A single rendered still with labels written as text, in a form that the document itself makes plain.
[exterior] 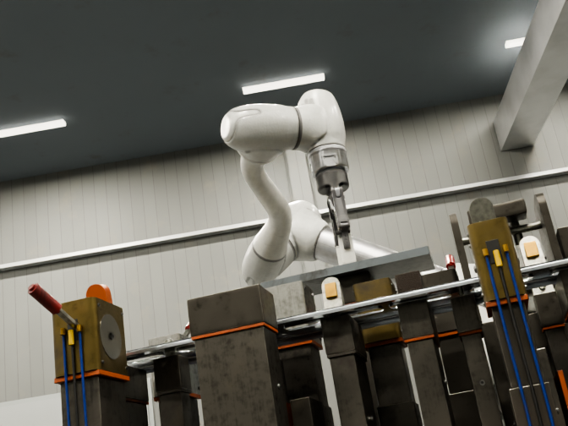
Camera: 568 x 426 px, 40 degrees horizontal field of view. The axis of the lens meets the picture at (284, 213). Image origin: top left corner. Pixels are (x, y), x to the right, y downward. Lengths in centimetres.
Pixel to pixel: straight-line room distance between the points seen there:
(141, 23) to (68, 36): 93
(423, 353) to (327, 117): 73
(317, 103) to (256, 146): 18
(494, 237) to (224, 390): 45
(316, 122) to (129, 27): 848
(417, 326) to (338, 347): 13
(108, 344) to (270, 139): 69
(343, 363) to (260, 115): 68
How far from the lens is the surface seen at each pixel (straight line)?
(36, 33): 1030
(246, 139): 177
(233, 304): 121
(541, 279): 141
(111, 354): 130
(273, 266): 221
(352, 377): 131
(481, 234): 116
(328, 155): 180
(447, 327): 152
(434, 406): 129
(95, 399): 126
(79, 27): 1020
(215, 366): 121
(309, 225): 231
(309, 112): 182
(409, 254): 167
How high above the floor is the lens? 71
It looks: 20 degrees up
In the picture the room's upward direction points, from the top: 9 degrees counter-clockwise
